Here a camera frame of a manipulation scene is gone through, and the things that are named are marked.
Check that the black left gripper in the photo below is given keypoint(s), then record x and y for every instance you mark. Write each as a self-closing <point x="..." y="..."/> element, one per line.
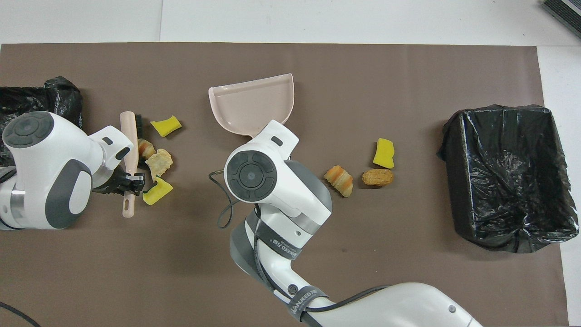
<point x="111" y="184"/>

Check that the yellow green sponge piece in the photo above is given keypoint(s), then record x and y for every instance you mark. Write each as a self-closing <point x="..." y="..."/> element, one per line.
<point x="158" y="193"/>
<point x="165" y="126"/>

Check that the pale pastry piece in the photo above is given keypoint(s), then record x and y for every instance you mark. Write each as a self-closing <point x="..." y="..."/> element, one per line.
<point x="160" y="162"/>

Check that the small croissant pastry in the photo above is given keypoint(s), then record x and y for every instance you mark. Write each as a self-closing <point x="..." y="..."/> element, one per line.
<point x="146" y="148"/>

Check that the beige hand brush black bristles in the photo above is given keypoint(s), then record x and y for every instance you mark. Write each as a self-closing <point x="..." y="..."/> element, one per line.
<point x="129" y="131"/>

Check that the pale pink plastic dustpan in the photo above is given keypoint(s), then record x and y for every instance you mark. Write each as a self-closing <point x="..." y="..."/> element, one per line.
<point x="254" y="102"/>

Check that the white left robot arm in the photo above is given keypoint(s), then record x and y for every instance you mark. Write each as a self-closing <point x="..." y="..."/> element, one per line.
<point x="41" y="159"/>

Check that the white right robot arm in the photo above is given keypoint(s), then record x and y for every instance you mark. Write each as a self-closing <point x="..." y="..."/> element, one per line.
<point x="281" y="181"/>

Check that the black bag lined bin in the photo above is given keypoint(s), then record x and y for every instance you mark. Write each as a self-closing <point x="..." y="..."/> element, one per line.
<point x="59" y="97"/>
<point x="504" y="177"/>

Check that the striped croissant pastry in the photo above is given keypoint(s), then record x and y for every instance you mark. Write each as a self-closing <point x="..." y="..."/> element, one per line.
<point x="339" y="180"/>

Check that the brown paper table mat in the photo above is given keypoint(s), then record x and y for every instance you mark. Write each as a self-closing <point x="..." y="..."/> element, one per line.
<point x="363" y="68"/>

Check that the black ribbed device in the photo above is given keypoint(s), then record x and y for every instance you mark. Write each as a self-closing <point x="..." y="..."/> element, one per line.
<point x="565" y="13"/>

